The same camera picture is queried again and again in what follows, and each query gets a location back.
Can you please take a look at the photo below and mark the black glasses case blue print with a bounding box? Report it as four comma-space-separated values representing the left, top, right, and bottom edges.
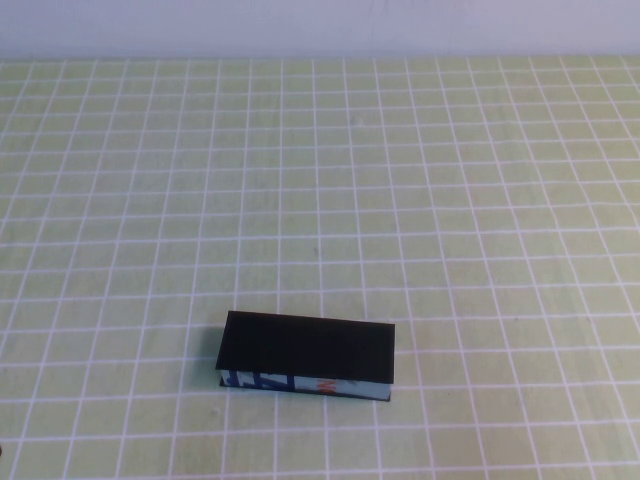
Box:
215, 309, 396, 404

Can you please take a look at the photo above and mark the green white-grid tablecloth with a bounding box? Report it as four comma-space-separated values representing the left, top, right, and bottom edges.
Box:
0, 55, 640, 480

